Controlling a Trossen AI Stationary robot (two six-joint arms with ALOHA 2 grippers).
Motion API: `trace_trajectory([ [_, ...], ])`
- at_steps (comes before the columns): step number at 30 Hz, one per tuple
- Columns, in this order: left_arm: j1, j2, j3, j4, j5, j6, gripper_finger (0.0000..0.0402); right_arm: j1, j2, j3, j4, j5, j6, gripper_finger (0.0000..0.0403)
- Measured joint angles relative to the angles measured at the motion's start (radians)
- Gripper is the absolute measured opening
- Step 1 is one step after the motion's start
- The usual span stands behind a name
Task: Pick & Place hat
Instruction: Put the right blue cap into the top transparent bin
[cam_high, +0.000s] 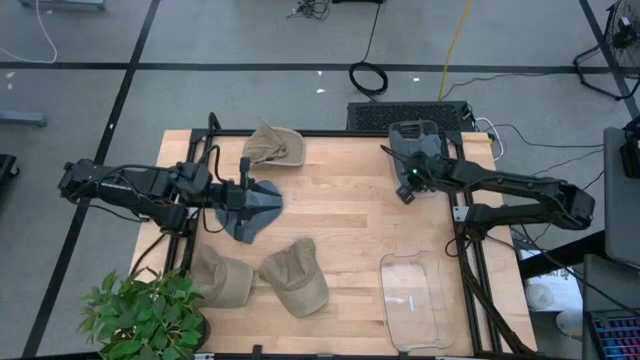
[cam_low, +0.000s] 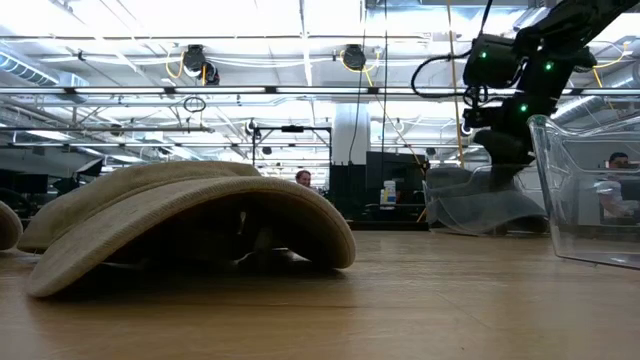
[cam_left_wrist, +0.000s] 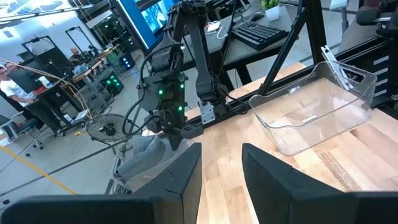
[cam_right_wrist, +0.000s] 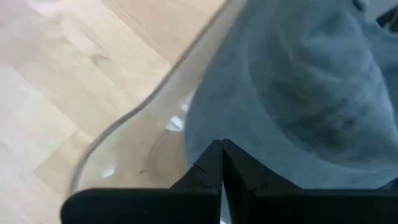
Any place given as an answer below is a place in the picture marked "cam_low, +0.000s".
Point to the tan baseball cap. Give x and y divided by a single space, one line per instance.
10 225
200 200

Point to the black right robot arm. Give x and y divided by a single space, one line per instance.
545 80

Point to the clear plastic bin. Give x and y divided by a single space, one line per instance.
575 240
435 210

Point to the black background cabinet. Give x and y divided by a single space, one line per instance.
400 175

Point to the person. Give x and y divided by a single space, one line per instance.
303 177
619 160

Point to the white bottle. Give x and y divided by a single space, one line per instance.
389 195

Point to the black background gantry frame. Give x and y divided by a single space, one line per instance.
292 128

